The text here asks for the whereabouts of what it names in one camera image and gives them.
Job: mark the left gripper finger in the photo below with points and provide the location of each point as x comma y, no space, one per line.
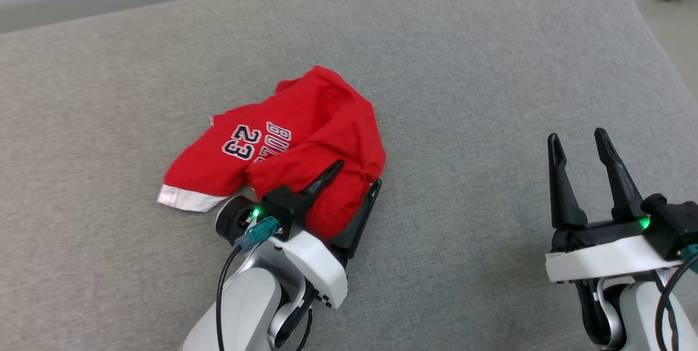
324,176
357,225

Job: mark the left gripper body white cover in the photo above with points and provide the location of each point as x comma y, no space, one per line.
322,269

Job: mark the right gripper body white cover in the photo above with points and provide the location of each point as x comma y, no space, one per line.
600,258

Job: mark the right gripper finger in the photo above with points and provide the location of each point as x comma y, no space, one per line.
564,198
621,187

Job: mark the red shorts white trim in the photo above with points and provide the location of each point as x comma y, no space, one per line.
305,122

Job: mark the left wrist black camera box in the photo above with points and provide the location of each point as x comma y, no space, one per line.
283,204

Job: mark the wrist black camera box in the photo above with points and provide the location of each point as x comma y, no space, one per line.
676,225
283,204

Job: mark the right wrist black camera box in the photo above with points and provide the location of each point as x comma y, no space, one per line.
676,225

